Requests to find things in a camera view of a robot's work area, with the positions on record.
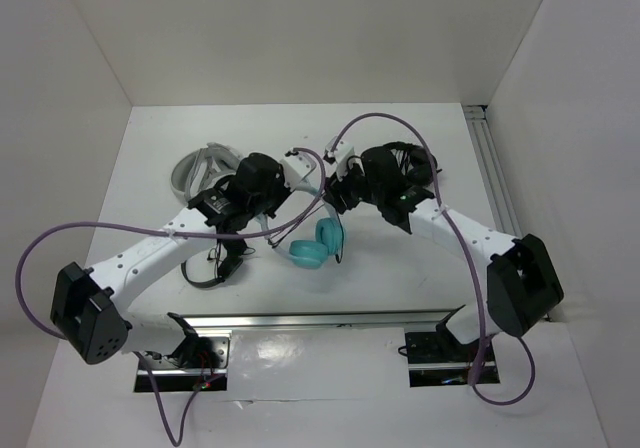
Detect white grey gaming headset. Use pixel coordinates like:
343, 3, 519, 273
170, 143, 244, 205

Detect aluminium front rail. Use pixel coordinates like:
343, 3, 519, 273
184, 309, 452, 331

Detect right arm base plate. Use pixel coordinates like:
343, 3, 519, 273
397, 332, 479, 388

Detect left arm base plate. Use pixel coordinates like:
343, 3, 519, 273
142, 330, 231, 393

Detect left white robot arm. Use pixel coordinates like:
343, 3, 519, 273
50, 152, 315, 367

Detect teal cat-ear headphones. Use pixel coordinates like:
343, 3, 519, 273
264, 202, 346, 269

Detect aluminium side rail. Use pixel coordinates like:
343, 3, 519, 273
462, 105, 522, 236

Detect black over-ear headphones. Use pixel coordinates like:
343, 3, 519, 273
383, 141, 441, 187

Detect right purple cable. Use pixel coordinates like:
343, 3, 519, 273
332, 112, 536, 408

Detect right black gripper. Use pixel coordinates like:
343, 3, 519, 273
323, 157, 384, 214

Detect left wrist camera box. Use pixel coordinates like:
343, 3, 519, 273
280, 151, 317, 189

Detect small black grey headphones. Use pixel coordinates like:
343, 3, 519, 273
180, 240, 256, 290

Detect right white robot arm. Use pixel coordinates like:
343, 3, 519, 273
325, 142, 564, 360

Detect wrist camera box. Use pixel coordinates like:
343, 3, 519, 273
280, 151, 317, 189
324, 141, 355, 180

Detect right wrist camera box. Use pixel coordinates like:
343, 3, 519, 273
324, 141, 355, 180

